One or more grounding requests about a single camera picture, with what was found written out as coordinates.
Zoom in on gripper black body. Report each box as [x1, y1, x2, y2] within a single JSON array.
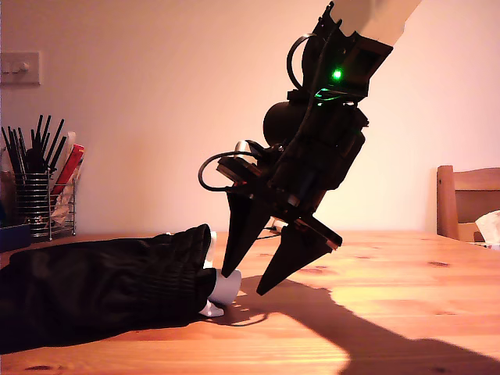
[[216, 150, 359, 251]]

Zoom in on black shorts with white stripes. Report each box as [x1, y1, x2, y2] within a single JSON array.
[[0, 223, 243, 355]]

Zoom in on wooden chair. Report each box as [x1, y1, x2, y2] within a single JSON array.
[[435, 165, 500, 243]]

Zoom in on clear plastic bag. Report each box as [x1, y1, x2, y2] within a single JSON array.
[[52, 191, 77, 227]]

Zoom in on red paper packet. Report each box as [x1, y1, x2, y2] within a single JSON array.
[[52, 144, 86, 196]]

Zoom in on white tissue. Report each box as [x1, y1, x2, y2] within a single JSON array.
[[473, 209, 500, 245]]

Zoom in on patterned tissue box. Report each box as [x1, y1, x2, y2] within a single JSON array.
[[467, 241, 500, 253]]

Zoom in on dark blue box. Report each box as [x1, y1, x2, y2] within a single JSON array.
[[0, 224, 32, 254]]

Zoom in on dark brown jar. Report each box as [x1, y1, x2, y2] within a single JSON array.
[[0, 170, 17, 230]]

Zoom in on thin black camera cable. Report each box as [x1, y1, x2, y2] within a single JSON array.
[[255, 225, 288, 241]]

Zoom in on wrist camera black cable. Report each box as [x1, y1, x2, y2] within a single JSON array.
[[198, 152, 255, 193]]

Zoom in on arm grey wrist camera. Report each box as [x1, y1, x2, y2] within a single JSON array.
[[234, 139, 284, 163]]

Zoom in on arm thin looped cable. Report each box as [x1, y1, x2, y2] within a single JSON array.
[[286, 34, 318, 91]]

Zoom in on metal wire utensil caddy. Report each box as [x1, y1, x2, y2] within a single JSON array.
[[14, 173, 77, 242]]

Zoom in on white light switch plate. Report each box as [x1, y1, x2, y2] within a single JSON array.
[[0, 52, 41, 87]]

